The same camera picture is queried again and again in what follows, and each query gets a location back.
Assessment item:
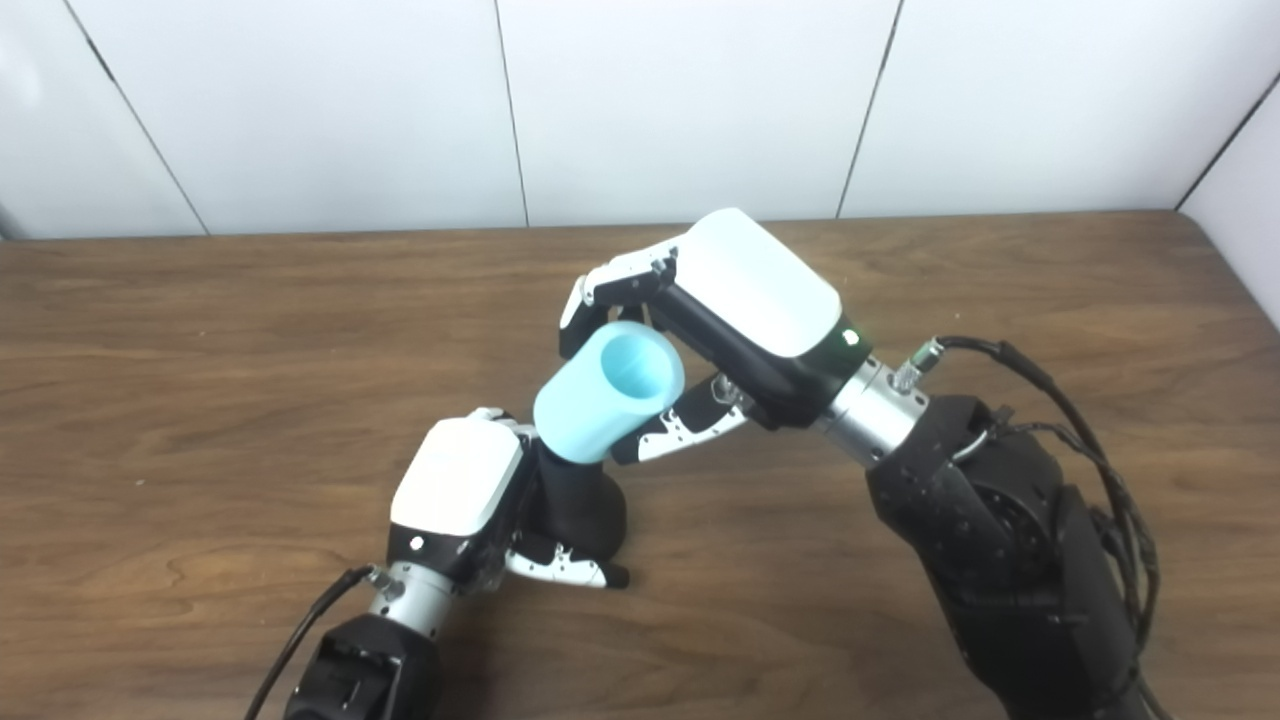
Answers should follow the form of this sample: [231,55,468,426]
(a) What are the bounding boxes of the right white-black robot hand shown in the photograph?
[558,207,873,466]

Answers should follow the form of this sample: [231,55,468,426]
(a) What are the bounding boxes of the left white-black robot hand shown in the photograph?
[387,407,631,596]

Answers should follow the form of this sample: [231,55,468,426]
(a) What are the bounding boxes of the black peg base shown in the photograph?
[535,440,629,571]

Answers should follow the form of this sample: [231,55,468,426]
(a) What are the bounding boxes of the light blue cylinder cup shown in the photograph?
[533,321,687,467]

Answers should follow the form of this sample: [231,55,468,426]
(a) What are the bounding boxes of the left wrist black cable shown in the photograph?
[243,565,393,720]

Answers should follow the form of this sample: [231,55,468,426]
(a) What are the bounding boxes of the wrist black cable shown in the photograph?
[243,565,393,720]
[895,336,1177,720]

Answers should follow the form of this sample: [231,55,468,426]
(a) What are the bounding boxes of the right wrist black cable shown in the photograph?
[895,336,1177,720]

